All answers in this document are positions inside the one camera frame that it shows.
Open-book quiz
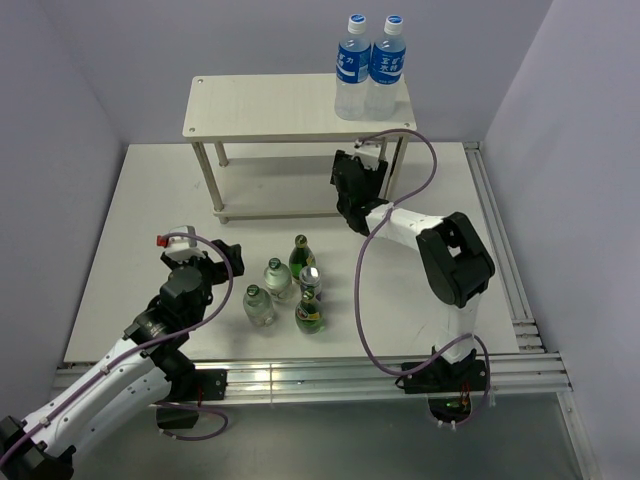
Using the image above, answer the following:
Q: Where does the white two-tier shelf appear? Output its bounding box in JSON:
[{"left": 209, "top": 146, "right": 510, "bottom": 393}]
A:
[{"left": 182, "top": 74, "right": 417, "bottom": 223}]

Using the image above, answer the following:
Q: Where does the clear glass bottle rear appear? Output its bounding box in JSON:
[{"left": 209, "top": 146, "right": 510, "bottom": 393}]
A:
[{"left": 263, "top": 257, "right": 293, "bottom": 302}]

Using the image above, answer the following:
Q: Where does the blue label water bottle right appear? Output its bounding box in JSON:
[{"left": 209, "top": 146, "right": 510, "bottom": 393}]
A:
[{"left": 365, "top": 15, "right": 406, "bottom": 120}]

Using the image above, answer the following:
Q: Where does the clear glass bottle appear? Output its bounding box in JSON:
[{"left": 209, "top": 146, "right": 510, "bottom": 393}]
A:
[
  {"left": 243, "top": 284, "right": 275, "bottom": 327},
  {"left": 263, "top": 257, "right": 293, "bottom": 302}
]

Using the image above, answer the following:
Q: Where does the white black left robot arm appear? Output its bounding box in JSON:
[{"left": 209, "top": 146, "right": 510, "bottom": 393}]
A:
[{"left": 1, "top": 230, "right": 245, "bottom": 479}]

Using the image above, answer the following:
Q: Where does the green glass bottle front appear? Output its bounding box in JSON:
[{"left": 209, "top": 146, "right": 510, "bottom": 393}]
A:
[{"left": 295, "top": 288, "right": 324, "bottom": 334}]

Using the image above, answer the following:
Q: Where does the clear glass bottle front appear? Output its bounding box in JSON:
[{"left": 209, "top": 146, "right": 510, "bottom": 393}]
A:
[{"left": 243, "top": 284, "right": 275, "bottom": 327}]

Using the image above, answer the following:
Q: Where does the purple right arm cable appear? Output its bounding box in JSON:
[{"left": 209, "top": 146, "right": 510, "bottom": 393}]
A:
[{"left": 353, "top": 128, "right": 494, "bottom": 429}]

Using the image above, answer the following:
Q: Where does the blue silver drink can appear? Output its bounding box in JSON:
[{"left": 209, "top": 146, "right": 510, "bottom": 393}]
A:
[{"left": 299, "top": 265, "right": 322, "bottom": 300}]

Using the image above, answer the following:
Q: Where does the blue label water bottle left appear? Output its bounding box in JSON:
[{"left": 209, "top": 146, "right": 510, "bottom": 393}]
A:
[{"left": 334, "top": 14, "right": 371, "bottom": 121}]

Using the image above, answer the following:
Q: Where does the aluminium rail frame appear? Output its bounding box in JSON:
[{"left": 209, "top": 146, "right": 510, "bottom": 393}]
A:
[{"left": 47, "top": 141, "right": 601, "bottom": 480}]

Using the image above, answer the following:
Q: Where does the green glass bottle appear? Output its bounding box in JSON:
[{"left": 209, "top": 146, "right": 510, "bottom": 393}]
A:
[
  {"left": 295, "top": 288, "right": 324, "bottom": 334},
  {"left": 289, "top": 234, "right": 316, "bottom": 278}
]

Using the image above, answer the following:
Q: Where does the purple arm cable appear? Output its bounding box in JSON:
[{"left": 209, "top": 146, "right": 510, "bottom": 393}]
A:
[
  {"left": 0, "top": 233, "right": 235, "bottom": 461},
  {"left": 353, "top": 128, "right": 494, "bottom": 429}
]

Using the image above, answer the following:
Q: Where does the green glass bottle rear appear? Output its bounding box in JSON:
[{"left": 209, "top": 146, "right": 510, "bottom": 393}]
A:
[{"left": 289, "top": 234, "right": 316, "bottom": 278}]

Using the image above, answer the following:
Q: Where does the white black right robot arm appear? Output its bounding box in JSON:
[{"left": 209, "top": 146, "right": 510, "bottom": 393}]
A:
[{"left": 330, "top": 150, "right": 496, "bottom": 390}]

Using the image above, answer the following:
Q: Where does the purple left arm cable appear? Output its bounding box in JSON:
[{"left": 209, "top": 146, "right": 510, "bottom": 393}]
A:
[{"left": 0, "top": 233, "right": 235, "bottom": 461}]

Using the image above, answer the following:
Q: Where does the blue label water bottle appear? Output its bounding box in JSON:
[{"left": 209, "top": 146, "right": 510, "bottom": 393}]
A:
[
  {"left": 365, "top": 15, "right": 406, "bottom": 120},
  {"left": 334, "top": 14, "right": 371, "bottom": 121}
]

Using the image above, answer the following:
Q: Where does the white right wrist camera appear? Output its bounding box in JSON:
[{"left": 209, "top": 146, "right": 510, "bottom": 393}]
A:
[{"left": 353, "top": 138, "right": 388, "bottom": 171}]

